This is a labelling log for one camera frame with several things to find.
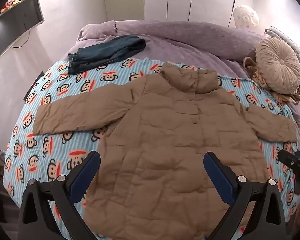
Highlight tan puffer jacket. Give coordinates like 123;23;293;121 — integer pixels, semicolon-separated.
32;62;298;238

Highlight red flower ornaments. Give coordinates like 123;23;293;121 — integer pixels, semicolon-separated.
0;0;28;13

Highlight purple quilted duvet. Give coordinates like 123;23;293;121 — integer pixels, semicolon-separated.
76;19;300;153

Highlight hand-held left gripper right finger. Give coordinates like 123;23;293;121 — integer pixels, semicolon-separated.
203;151;287;240

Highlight flat screen television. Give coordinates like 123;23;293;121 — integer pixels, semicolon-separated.
0;0;45;63

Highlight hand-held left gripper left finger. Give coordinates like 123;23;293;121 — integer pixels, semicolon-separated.
17;151;101;240

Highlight blue jeans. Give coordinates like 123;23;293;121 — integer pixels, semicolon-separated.
67;35;147;75

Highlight white wardrobe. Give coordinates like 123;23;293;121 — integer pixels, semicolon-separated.
144;0;240;28

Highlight monkey printed striped blanket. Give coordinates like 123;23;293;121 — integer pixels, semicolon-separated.
4;57;300;240

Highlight round beige pleated cushion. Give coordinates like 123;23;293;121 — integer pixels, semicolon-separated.
254;37;300;94

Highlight white door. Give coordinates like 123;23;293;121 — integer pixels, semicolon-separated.
100;0;145;22

